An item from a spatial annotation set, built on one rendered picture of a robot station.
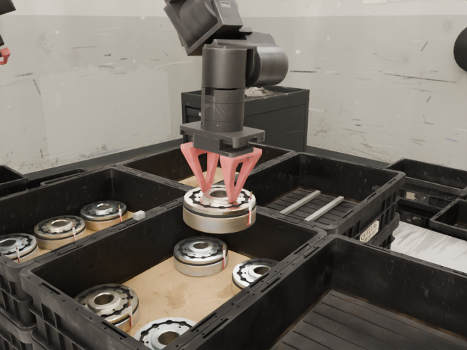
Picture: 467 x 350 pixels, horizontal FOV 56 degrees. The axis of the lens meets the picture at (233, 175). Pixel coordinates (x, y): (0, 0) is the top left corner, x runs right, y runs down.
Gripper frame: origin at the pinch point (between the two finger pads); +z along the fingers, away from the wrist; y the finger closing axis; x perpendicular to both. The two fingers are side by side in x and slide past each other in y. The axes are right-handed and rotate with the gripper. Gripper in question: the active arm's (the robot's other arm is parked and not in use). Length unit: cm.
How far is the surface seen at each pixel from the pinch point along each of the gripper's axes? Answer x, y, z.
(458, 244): -79, -18, 31
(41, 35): -142, 308, -12
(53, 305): 20.0, 11.0, 13.8
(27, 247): 9.7, 39.3, 19.4
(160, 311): 4.0, 8.2, 21.7
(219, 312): 8.9, -8.2, 11.5
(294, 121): -173, 92, 26
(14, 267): 19.8, 21.9, 12.6
